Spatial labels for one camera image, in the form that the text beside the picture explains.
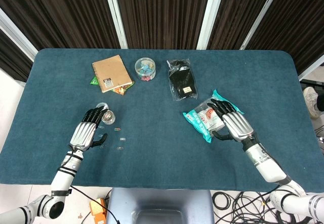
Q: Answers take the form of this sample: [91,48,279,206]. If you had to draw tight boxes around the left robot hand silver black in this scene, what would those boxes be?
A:
[68,107,110,152]

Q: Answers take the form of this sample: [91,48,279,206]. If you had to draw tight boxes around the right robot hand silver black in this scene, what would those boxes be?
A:
[207,99,255,144]

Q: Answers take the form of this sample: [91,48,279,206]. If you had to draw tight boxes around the teal white snack bag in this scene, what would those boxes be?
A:
[182,89,245,144]

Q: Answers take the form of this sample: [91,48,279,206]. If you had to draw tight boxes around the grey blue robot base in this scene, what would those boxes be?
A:
[106,188,215,224]

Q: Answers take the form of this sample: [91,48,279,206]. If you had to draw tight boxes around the small clear jar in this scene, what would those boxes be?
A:
[101,109,116,125]

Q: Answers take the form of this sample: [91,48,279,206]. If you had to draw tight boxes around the clear round container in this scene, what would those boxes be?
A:
[134,58,156,82]

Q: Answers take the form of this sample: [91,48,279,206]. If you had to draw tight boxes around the orange snack packet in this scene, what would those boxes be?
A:
[112,81,135,96]

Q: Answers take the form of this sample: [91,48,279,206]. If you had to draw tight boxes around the kraft spiral notebook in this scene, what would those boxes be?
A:
[91,55,134,94]

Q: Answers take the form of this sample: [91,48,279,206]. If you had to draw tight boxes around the black socks in plastic bag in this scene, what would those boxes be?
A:
[166,58,198,102]

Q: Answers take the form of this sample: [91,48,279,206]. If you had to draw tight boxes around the orange box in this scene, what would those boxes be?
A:
[90,198,108,216]

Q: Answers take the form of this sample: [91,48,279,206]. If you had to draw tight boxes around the white sneaker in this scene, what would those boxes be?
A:
[303,86,320,120]

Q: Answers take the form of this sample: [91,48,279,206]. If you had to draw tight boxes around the blue felt table cloth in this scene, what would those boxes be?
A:
[0,48,324,192]

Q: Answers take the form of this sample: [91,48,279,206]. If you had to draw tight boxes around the dark brown pleated curtain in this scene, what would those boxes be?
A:
[0,28,34,83]
[246,0,324,75]
[0,0,120,52]
[207,0,278,50]
[113,0,212,50]

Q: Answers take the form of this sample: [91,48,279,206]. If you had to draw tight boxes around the thin black cable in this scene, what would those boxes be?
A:
[68,185,119,224]

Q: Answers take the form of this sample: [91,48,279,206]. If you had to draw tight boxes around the black cable coil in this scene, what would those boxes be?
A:
[212,191,235,211]

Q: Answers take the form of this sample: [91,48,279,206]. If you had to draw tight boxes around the black cable tangle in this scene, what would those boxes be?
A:
[231,190,317,224]

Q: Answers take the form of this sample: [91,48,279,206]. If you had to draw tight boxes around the white partition frame post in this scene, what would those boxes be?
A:
[102,0,129,50]
[298,61,324,81]
[0,8,38,62]
[239,0,286,51]
[196,0,227,50]

